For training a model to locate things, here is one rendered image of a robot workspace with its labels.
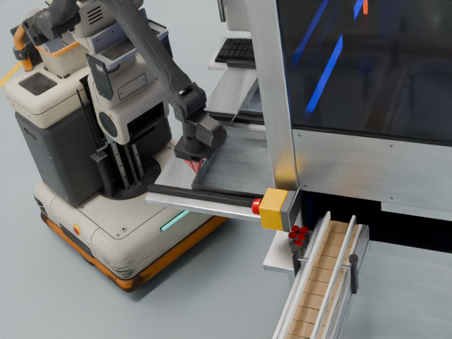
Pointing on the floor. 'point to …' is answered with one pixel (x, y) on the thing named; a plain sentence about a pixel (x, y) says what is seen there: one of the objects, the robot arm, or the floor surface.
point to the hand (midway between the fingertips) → (197, 170)
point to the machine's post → (276, 99)
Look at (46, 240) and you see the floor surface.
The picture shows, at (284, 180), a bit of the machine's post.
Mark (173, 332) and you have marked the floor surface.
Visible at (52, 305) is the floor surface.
